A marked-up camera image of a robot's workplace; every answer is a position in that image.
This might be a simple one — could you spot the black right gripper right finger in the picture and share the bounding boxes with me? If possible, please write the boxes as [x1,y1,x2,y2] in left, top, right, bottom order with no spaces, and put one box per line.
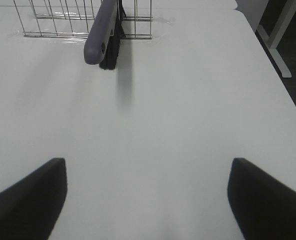
[227,158,296,240]

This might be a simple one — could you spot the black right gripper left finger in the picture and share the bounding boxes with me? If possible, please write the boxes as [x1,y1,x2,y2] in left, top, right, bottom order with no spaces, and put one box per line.
[0,158,68,240]

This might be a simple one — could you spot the white table leg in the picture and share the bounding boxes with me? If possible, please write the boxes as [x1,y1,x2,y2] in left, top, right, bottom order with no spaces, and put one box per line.
[257,0,296,78]

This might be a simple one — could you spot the metal wire rack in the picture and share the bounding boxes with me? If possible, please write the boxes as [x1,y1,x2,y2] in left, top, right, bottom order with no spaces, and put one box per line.
[13,0,153,40]

